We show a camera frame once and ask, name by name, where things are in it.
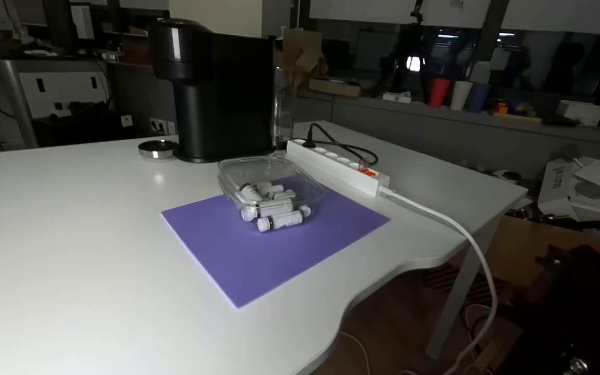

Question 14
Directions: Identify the white box on shelf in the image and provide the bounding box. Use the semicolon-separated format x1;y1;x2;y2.
556;99;600;130

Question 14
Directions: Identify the purple mat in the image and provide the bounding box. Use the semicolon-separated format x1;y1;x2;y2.
161;173;391;310

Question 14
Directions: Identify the white cup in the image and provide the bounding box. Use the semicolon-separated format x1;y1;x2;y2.
450;80;476;114

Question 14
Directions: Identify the white cabinet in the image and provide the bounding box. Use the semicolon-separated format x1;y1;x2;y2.
0;59;115;148

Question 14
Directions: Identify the pile of white cylinders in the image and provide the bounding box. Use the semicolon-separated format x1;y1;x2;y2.
216;152;327;211

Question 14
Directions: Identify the blue cup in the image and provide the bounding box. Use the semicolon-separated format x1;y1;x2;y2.
466;82;492;115

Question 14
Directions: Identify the round silver lid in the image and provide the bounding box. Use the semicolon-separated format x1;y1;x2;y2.
138;137;179;160

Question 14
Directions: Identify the clear water tank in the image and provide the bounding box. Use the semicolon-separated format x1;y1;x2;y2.
271;65;296;151

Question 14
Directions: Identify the pile of white boxes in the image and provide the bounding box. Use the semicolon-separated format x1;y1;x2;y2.
535;155;600;225

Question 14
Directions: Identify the wall socket plate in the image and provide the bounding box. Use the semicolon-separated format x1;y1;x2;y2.
149;117;177;135

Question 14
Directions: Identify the white power strip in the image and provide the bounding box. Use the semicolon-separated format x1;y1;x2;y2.
286;137;391;199

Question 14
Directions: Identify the black chair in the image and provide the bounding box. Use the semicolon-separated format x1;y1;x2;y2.
501;242;600;375

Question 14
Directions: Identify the flat cardboard box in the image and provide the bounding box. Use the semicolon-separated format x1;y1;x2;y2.
306;78;362;100

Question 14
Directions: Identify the grey table leg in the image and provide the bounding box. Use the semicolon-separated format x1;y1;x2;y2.
424;216;505;361

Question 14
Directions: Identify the black plug cable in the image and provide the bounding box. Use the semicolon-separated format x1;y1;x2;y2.
305;121;381;169

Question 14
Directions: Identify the black coffee machine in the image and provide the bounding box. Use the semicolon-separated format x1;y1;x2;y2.
149;17;278;165

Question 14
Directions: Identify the red cup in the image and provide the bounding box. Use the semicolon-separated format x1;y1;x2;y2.
427;78;453;111

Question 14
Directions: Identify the white power strip cable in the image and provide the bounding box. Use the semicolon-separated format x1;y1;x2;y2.
380;186;501;375

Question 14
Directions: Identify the thin white cable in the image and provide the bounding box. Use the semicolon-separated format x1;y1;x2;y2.
337;330;373;375

